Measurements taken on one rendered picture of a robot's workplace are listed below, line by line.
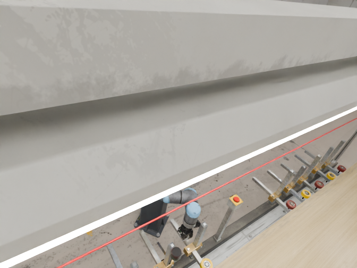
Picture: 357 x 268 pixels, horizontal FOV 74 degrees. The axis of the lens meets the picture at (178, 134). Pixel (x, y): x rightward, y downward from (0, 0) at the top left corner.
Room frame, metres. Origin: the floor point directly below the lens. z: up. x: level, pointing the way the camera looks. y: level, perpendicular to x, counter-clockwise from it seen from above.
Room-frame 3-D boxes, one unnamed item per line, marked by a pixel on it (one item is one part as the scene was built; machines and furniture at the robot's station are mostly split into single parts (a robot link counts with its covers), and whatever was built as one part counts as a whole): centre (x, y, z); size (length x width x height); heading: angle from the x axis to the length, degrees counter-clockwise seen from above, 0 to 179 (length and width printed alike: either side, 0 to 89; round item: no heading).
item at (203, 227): (0.91, -0.28, 0.89); 0.03 x 0.03 x 0.48; 42
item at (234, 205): (1.08, -0.48, 1.18); 0.07 x 0.07 x 0.08; 42
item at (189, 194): (1.04, -0.16, 1.18); 0.12 x 0.12 x 0.09; 10
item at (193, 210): (0.94, -0.19, 1.18); 0.10 x 0.09 x 0.12; 10
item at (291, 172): (1.57, -1.03, 0.92); 0.03 x 0.03 x 0.48; 42
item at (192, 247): (0.89, -0.27, 0.84); 0.13 x 0.06 x 0.05; 132
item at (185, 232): (0.92, -0.18, 1.01); 0.09 x 0.08 x 0.12; 132
